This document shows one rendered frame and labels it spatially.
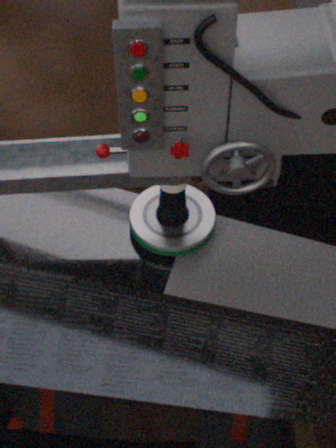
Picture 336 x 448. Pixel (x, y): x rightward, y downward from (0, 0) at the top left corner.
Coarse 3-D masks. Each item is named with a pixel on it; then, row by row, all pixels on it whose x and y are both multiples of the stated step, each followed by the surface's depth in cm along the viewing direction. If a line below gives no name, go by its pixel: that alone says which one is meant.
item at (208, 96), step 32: (128, 0) 112; (160, 0) 112; (192, 0) 112; (224, 0) 112; (192, 32) 115; (224, 32) 116; (192, 64) 120; (192, 96) 126; (224, 96) 127; (192, 128) 133; (224, 128) 133; (128, 160) 140; (160, 160) 139; (192, 160) 140
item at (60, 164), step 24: (0, 144) 156; (24, 144) 156; (48, 144) 156; (72, 144) 157; (96, 144) 157; (120, 144) 157; (0, 168) 157; (24, 168) 157; (48, 168) 156; (72, 168) 156; (96, 168) 156; (120, 168) 156; (0, 192) 152; (24, 192) 152
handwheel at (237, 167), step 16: (224, 144) 130; (240, 144) 129; (256, 144) 130; (208, 160) 132; (224, 160) 133; (240, 160) 134; (256, 160) 133; (272, 160) 133; (208, 176) 136; (240, 176) 135; (224, 192) 140; (240, 192) 140
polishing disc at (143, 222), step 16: (144, 192) 175; (192, 192) 175; (144, 208) 172; (192, 208) 172; (208, 208) 172; (144, 224) 168; (160, 224) 168; (192, 224) 168; (208, 224) 169; (144, 240) 166; (160, 240) 165; (176, 240) 165; (192, 240) 165
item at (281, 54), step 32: (256, 32) 132; (288, 32) 131; (320, 32) 131; (224, 64) 119; (256, 64) 126; (288, 64) 125; (320, 64) 125; (256, 96) 125; (288, 96) 129; (320, 96) 129; (256, 128) 135; (288, 128) 135; (320, 128) 136
